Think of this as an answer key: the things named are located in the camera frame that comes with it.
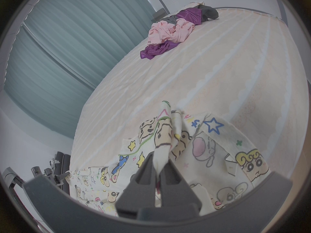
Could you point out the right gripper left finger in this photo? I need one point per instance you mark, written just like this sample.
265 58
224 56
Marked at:
138 190

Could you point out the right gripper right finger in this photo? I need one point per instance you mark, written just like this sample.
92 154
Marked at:
177 190

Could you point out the white printed pyjama top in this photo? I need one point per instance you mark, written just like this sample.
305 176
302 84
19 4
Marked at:
213 149

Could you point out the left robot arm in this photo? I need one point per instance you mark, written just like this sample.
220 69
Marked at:
47 173

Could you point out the pile of clothes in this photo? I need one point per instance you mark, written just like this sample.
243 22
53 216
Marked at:
170 30

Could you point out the black chair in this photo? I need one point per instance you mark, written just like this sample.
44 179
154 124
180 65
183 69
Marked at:
63 162

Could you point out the bed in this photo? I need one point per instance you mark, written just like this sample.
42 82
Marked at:
218 81

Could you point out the blue-green curtain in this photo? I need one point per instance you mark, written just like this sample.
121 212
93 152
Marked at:
92 25
48 86

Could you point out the grey bedside table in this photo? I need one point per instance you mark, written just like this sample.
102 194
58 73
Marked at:
160 13

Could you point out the cream pillow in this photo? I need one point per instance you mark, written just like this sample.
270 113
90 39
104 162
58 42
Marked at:
194 4

